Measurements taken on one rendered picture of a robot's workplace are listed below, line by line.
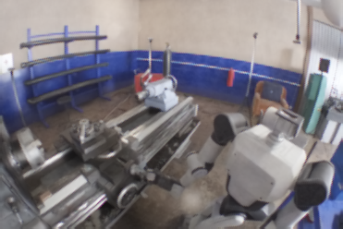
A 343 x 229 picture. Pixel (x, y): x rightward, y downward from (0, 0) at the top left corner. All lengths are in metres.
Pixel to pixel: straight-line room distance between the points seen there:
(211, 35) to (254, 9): 1.56
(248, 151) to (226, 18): 4.42
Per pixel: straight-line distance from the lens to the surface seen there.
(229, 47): 4.64
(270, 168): 0.49
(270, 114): 0.49
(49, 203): 1.07
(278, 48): 4.70
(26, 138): 0.99
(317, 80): 4.25
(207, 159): 0.73
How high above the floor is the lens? 1.62
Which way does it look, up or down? 21 degrees down
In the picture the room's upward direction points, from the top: 3 degrees clockwise
